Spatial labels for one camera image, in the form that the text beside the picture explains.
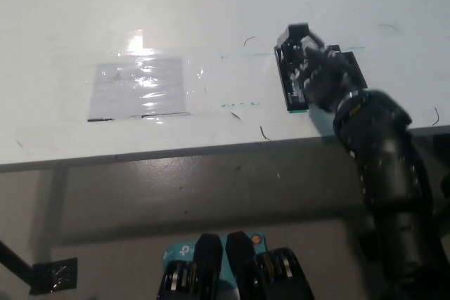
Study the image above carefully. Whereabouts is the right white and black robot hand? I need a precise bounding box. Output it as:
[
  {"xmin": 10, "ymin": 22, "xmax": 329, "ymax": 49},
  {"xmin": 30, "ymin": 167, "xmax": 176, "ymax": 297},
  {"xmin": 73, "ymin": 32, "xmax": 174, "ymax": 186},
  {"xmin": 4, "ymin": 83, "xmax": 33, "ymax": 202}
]
[{"xmin": 294, "ymin": 32, "xmax": 367, "ymax": 115}]

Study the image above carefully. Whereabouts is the black desk stapler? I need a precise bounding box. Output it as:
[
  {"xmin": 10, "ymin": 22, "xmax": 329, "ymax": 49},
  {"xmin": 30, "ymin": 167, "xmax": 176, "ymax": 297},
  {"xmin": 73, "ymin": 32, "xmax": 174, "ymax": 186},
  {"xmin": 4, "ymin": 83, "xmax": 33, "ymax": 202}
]
[{"xmin": 273, "ymin": 22, "xmax": 317, "ymax": 112}]

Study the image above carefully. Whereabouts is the black tape mark patch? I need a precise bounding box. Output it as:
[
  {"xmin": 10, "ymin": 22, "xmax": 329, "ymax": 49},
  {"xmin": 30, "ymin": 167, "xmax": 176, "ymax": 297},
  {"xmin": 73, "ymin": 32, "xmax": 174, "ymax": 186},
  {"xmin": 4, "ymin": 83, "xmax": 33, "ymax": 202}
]
[{"xmin": 330, "ymin": 44, "xmax": 369, "ymax": 91}]

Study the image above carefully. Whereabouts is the black ribbed robot torso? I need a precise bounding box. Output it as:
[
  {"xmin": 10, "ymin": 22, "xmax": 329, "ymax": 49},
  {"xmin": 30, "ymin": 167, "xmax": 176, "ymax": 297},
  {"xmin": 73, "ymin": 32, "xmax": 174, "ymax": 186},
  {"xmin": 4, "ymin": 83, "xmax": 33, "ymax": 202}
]
[{"xmin": 154, "ymin": 230, "xmax": 316, "ymax": 300}]

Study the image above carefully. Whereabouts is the clear plastic film cover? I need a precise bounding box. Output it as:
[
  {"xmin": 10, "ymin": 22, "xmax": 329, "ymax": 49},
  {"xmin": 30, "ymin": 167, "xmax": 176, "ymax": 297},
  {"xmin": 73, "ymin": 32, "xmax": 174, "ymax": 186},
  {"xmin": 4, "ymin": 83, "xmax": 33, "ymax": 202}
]
[{"xmin": 51, "ymin": 28, "xmax": 209, "ymax": 126}]

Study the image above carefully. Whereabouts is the teal router box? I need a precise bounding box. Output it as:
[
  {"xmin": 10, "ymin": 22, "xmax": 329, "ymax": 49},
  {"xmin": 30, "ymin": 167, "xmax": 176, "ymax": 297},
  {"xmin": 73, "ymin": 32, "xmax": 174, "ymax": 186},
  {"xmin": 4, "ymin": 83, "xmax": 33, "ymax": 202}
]
[{"xmin": 162, "ymin": 232, "xmax": 269, "ymax": 284}]

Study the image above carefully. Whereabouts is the black floor tape patch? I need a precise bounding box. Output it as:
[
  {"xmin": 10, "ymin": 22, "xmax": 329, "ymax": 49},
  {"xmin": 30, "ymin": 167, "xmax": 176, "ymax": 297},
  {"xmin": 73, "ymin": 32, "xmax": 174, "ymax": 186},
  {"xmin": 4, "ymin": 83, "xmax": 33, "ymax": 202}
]
[{"xmin": 28, "ymin": 257, "xmax": 79, "ymax": 296}]

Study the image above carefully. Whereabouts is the black table leg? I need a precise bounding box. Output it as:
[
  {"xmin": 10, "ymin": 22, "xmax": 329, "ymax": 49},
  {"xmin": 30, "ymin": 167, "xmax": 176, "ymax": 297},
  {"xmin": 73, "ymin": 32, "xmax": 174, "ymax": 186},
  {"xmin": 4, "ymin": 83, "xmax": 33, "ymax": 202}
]
[{"xmin": 0, "ymin": 239, "xmax": 37, "ymax": 282}]

